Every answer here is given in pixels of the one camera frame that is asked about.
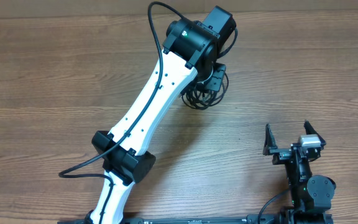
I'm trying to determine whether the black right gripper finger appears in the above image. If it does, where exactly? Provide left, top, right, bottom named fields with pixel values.
left=263, top=124, right=278, bottom=156
left=304, top=120, right=326, bottom=146

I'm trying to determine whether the black usb cable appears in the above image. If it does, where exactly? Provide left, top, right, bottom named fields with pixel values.
left=178, top=73, right=229, bottom=111

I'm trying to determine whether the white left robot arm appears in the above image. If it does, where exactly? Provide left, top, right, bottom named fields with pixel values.
left=82, top=7, right=238, bottom=223

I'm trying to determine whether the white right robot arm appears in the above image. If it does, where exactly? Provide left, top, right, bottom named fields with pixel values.
left=256, top=121, right=336, bottom=223

